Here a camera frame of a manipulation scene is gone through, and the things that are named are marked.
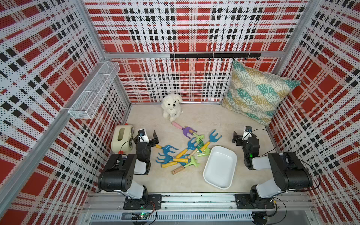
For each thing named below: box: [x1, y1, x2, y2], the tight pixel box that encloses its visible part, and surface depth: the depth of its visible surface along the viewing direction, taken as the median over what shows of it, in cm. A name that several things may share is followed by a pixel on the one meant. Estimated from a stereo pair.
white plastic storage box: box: [202, 145, 238, 190], surface depth 88 cm
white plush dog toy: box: [161, 93, 183, 122], surface depth 100 cm
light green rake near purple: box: [192, 132, 205, 145], surface depth 97 cm
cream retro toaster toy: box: [110, 124, 135, 154], surface depth 91 cm
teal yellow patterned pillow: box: [221, 60, 302, 127], surface depth 93 cm
